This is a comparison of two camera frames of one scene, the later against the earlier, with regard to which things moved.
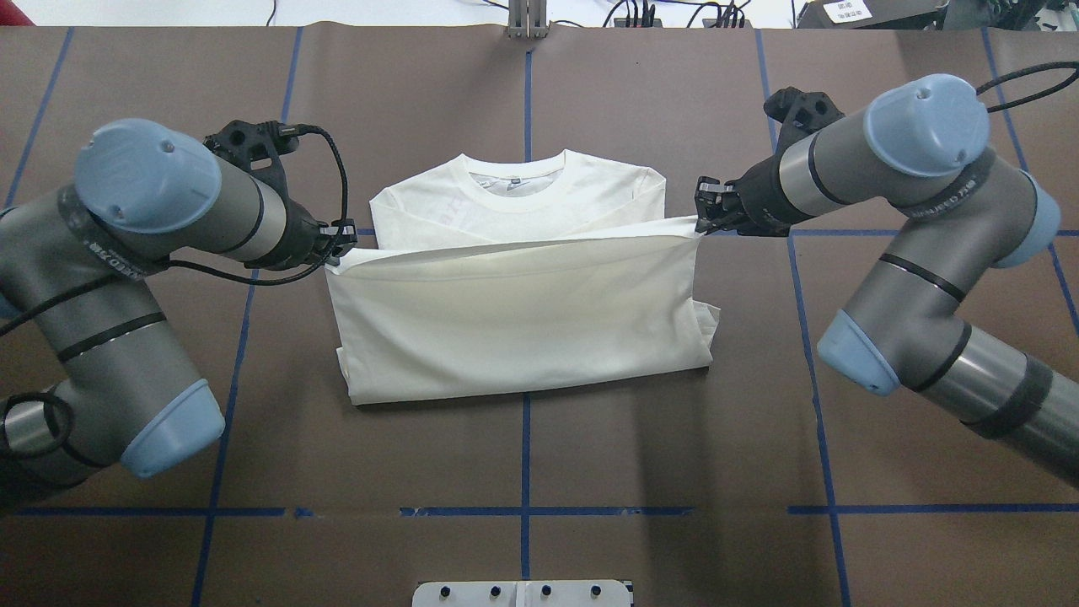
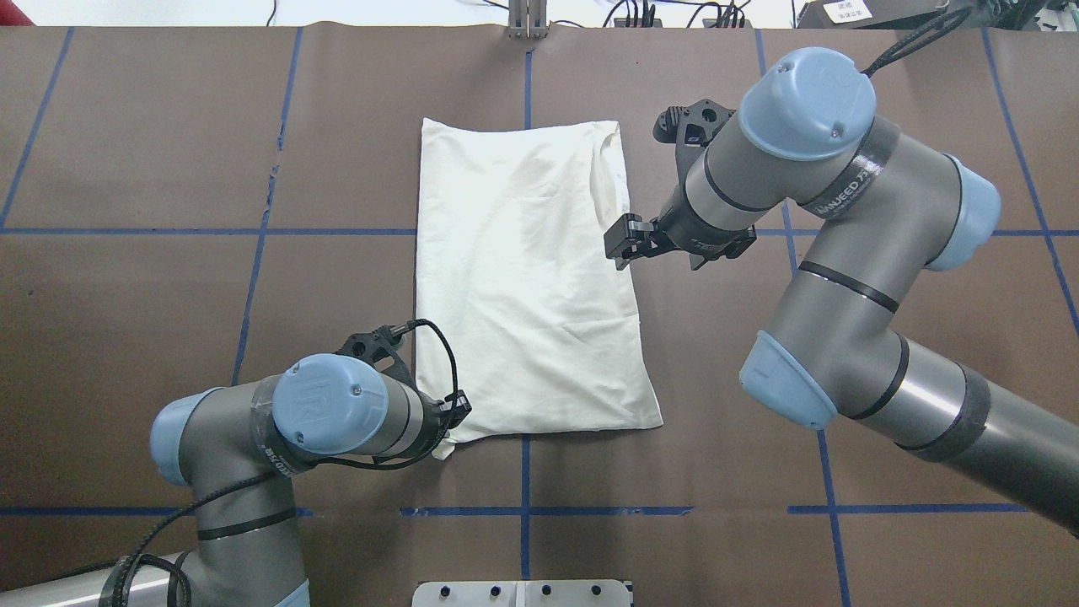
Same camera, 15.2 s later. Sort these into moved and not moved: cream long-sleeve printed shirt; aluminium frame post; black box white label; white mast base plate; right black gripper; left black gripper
Moved: cream long-sleeve printed shirt; right black gripper; left black gripper
Not moved: black box white label; white mast base plate; aluminium frame post
